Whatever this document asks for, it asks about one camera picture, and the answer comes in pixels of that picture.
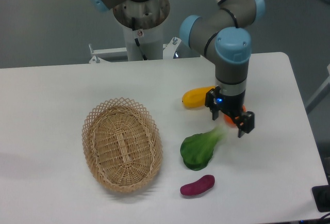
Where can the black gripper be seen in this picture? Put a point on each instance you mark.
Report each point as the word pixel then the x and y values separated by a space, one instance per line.
pixel 229 99

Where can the green leafy vegetable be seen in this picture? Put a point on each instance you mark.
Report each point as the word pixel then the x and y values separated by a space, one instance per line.
pixel 197 150

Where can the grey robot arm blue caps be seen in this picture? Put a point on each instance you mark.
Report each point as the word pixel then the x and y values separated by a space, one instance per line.
pixel 222 39

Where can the orange toy fruit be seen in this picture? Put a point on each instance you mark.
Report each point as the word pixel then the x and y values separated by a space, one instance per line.
pixel 229 121

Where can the yellow mango toy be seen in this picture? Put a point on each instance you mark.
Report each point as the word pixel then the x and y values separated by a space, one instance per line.
pixel 196 97

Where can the purple sweet potato toy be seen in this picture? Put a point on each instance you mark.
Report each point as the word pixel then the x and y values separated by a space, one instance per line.
pixel 198 187

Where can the white stand leg right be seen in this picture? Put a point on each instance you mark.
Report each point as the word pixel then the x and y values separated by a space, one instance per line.
pixel 318 95

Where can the woven wicker basket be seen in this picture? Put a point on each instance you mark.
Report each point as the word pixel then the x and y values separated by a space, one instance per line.
pixel 122 145

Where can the black device at table edge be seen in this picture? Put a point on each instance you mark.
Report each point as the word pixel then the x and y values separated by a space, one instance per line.
pixel 321 197

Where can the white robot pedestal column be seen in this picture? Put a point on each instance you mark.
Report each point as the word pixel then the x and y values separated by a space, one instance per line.
pixel 144 44

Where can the white metal base frame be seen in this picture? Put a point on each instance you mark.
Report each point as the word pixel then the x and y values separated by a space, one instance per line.
pixel 175 49

